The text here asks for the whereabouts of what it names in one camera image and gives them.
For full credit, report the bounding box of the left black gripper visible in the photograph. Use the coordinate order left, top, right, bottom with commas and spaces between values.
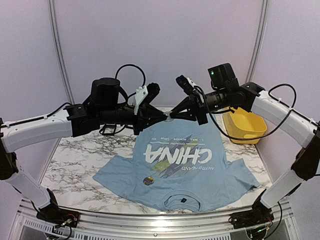
98, 104, 168, 135

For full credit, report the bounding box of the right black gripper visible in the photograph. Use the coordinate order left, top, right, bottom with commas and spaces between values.
170, 87, 231, 125

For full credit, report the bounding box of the black brooch box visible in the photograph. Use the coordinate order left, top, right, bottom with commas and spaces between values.
99, 124, 117, 136

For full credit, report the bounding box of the light blue printed t-shirt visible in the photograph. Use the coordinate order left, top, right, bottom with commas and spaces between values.
93, 119, 260, 213

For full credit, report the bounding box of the white round brooch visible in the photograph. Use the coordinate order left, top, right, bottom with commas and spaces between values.
143, 176, 154, 186

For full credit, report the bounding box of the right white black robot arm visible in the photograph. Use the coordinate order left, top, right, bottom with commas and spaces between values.
169, 63, 320, 229

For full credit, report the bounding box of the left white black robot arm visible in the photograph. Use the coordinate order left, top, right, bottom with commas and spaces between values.
0, 77, 166, 223

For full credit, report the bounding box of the yellow plastic basket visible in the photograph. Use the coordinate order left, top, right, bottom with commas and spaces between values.
222, 107, 268, 139

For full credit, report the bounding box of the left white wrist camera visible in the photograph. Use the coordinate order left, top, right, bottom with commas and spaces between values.
134, 82, 160, 115

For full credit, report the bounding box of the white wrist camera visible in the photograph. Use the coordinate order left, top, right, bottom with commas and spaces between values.
134, 82, 160, 115
176, 75, 198, 96

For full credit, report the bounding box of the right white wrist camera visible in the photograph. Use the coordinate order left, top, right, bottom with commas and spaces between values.
176, 75, 198, 96

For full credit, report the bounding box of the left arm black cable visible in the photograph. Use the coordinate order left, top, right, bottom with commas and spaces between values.
114, 64, 147, 86

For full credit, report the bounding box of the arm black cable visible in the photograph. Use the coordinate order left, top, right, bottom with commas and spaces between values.
114, 64, 147, 86
193, 83, 298, 141

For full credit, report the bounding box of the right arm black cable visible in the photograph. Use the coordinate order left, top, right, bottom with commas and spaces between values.
193, 83, 298, 141

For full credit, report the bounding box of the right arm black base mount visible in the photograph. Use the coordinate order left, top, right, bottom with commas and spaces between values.
228, 190, 275, 229

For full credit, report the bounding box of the right aluminium wall post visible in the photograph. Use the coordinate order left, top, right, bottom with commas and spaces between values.
245, 0, 270, 83

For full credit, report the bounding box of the aluminium wall post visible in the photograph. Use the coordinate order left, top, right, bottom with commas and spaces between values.
245, 0, 270, 83
47, 0, 75, 104

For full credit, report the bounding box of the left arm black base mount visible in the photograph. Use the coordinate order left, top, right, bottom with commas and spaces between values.
36, 189, 80, 228

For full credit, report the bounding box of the left aluminium wall post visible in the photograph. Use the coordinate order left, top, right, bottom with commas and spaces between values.
47, 0, 75, 104

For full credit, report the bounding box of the aluminium front frame rail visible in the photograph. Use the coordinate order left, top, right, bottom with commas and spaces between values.
7, 197, 295, 240

